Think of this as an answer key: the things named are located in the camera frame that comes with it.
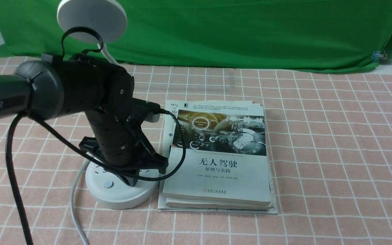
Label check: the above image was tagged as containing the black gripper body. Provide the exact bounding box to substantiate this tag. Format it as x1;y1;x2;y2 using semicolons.
79;109;168;174

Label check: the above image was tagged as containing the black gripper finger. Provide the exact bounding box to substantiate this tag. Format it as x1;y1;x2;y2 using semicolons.
123;172;140;187

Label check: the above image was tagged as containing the white desk lamp with socket base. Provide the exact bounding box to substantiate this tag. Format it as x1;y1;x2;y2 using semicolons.
56;0;158;210

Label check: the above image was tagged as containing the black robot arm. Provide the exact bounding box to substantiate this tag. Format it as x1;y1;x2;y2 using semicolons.
0;55;168;186

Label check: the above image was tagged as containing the top book with car cover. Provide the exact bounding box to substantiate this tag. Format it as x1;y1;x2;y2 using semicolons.
162;105;271;206

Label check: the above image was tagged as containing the green backdrop cloth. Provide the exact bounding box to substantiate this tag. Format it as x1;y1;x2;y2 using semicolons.
0;0;392;74

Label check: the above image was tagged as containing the blue binder clip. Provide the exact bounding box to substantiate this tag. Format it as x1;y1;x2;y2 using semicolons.
370;50;388;63

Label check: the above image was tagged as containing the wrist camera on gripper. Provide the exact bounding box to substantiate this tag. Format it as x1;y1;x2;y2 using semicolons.
132;98;162;123

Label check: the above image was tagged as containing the black camera cable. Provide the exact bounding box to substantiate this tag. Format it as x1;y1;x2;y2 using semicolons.
29;108;186;181

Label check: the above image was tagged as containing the white lamp power cable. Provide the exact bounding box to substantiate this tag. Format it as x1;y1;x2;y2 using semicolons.
69;160;91;245

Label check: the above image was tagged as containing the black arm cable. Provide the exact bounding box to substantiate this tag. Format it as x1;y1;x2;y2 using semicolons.
5;114;34;245

